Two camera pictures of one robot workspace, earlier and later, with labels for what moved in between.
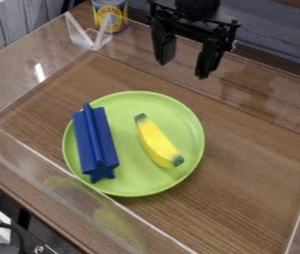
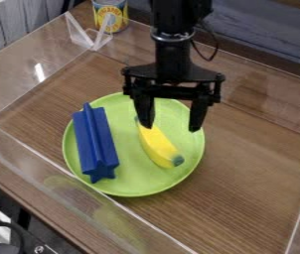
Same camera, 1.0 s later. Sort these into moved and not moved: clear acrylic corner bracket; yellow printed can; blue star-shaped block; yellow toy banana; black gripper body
Moved: black gripper body
Not moved: clear acrylic corner bracket; yellow toy banana; blue star-shaped block; yellow printed can
